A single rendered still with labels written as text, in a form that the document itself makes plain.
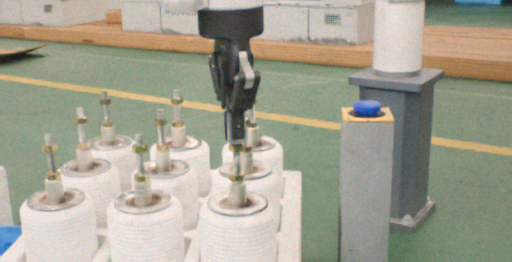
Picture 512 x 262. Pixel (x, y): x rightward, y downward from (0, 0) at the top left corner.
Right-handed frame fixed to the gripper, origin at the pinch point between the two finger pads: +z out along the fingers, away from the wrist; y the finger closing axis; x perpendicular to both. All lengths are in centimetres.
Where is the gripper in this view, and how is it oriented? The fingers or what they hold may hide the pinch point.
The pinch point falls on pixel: (234, 125)
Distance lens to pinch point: 75.7
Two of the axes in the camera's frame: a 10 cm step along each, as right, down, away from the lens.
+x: -9.6, 1.2, -2.4
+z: 0.5, 9.6, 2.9
